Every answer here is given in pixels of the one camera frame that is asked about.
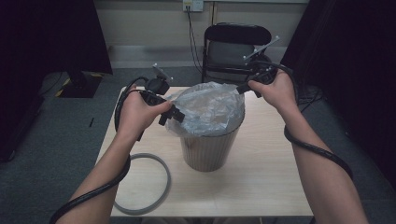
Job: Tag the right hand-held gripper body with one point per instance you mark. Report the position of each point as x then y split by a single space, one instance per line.
264 70

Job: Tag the person's left hand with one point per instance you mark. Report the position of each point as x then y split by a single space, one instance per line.
137 119

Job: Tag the black folding chair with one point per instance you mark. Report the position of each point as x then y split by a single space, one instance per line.
232 34

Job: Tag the clear plastic bag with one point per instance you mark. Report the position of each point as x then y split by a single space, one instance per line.
208 109

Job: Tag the person's right hand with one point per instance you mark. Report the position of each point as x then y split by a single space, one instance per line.
280 93

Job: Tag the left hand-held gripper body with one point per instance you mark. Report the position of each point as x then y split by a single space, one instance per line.
157 85

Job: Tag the ribbed translucent brown bin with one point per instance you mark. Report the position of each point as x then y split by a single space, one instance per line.
208 152

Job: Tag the white wall power outlet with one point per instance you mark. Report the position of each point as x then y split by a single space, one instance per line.
193 4

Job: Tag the yellowish wall pipe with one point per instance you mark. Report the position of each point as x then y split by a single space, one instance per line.
213 12

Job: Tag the black curtain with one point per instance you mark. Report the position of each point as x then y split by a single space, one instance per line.
46 37
351 62

